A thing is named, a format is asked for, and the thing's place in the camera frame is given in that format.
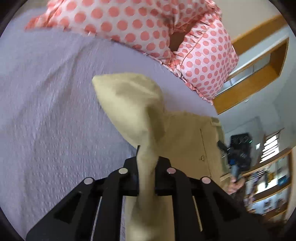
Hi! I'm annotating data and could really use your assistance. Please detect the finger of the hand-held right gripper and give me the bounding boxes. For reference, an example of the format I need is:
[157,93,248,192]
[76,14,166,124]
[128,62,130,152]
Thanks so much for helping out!
[217,140,228,153]

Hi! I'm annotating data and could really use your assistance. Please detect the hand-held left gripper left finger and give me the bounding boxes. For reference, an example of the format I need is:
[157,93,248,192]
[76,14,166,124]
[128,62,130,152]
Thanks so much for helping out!
[25,145,141,241]

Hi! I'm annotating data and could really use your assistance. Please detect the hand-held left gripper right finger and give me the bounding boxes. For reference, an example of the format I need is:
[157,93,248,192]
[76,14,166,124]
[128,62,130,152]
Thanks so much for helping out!
[154,157,271,241]

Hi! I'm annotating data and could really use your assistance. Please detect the beige pants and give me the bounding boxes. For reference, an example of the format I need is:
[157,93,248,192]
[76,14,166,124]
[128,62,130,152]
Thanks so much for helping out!
[92,73,226,241]

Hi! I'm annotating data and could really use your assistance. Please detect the person's right hand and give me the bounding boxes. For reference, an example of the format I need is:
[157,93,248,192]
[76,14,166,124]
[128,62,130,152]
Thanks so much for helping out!
[227,174,246,195]

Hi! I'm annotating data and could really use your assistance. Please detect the window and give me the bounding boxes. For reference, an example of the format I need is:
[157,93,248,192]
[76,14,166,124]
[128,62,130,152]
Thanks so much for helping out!
[260,133,281,164]

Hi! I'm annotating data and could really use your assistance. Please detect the wooden bookshelf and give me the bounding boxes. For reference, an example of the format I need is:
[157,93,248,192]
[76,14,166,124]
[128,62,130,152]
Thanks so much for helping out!
[220,148,294,220]

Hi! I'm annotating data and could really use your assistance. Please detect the pink polka dot pillow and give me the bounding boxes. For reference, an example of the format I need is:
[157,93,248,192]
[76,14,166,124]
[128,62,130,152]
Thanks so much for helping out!
[173,14,239,106]

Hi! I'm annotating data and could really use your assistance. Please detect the lavender bed sheet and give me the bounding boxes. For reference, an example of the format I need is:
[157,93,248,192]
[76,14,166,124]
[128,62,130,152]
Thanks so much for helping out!
[0,10,219,239]

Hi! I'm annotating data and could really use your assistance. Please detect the pink polka dot blanket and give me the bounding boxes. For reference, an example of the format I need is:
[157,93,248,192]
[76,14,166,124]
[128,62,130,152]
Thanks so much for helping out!
[25,0,223,66]

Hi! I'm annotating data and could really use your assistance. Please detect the wooden wall shelf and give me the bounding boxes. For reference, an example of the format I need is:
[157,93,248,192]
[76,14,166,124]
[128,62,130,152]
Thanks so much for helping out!
[213,14,290,114]

